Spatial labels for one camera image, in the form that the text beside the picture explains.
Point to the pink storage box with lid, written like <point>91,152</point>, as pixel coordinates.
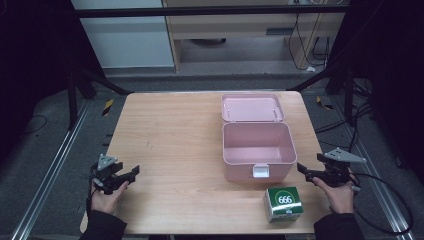
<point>256,141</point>

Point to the yellow and black tape strip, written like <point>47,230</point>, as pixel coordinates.
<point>323,103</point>
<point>107,107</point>

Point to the black metal stand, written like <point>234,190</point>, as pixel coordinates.
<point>72,100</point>
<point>348,96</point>

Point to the white cabinet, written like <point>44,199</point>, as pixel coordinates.
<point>126,36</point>

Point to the light wooden desk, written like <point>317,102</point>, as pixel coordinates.
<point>233,25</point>

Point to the white plug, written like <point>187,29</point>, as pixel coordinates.
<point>310,69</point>

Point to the dark curtain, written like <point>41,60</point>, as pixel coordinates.
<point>30,66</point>
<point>393,76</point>

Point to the person's right hand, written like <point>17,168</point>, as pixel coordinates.
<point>340,198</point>

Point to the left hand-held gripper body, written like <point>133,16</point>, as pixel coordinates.
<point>106,173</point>

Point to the green and white carton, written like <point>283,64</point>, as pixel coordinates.
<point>283,205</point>

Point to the aluminium floor rail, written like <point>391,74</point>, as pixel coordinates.
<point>383,196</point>
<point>50,173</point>

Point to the black horizontal frame bar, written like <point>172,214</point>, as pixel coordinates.
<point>206,11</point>

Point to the person's left hand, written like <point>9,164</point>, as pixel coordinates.
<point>105,201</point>

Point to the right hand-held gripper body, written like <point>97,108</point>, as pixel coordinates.
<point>336,171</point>

